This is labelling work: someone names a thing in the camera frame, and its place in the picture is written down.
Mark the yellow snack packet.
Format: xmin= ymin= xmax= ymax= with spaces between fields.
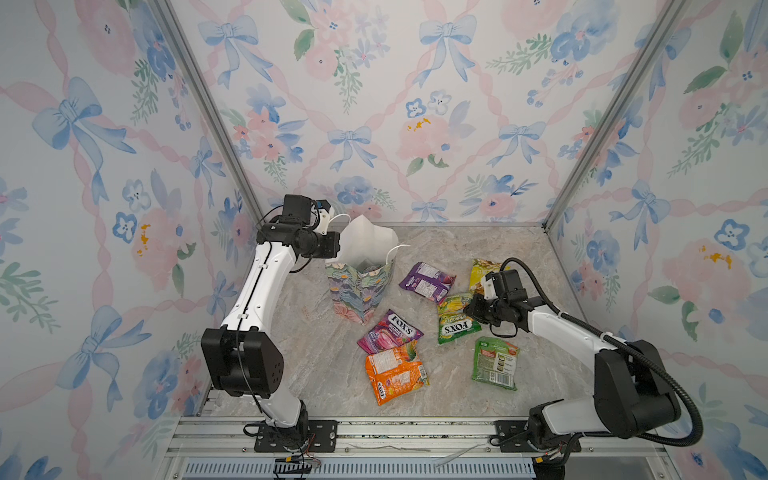
xmin=469 ymin=259 xmax=501 ymax=295

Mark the aluminium rail frame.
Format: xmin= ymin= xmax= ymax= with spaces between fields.
xmin=155 ymin=417 xmax=680 ymax=479

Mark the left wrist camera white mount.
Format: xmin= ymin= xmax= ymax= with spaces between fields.
xmin=314 ymin=200 xmax=335 ymax=235

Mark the floral paper gift bag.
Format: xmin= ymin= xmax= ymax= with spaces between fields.
xmin=325 ymin=216 xmax=409 ymax=325

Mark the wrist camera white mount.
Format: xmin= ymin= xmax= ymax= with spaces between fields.
xmin=314 ymin=200 xmax=335 ymax=235
xmin=481 ymin=272 xmax=499 ymax=301

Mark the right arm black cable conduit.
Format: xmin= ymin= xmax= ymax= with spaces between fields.
xmin=500 ymin=257 xmax=704 ymax=448

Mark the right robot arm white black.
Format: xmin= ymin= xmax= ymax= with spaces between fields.
xmin=464 ymin=269 xmax=682 ymax=451

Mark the purple snack packet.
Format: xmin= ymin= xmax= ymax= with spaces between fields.
xmin=398 ymin=262 xmax=456 ymax=304

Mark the magenta Fox's candy packet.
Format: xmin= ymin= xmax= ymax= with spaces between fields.
xmin=357 ymin=310 xmax=424 ymax=355

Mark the green snack packet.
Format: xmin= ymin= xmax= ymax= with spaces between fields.
xmin=472 ymin=337 xmax=519 ymax=391

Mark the green yellow Fox's candy packet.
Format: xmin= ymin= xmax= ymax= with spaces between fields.
xmin=437 ymin=292 xmax=482 ymax=345

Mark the orange candy packet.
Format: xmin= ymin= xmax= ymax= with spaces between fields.
xmin=365 ymin=341 xmax=429 ymax=406

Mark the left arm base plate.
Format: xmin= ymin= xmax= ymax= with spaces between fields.
xmin=254 ymin=420 xmax=339 ymax=453

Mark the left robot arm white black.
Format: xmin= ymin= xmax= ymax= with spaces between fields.
xmin=201 ymin=194 xmax=340 ymax=430

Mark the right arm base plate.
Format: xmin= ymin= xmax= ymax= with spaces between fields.
xmin=488 ymin=420 xmax=573 ymax=454

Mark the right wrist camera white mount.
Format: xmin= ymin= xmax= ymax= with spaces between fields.
xmin=481 ymin=272 xmax=499 ymax=301

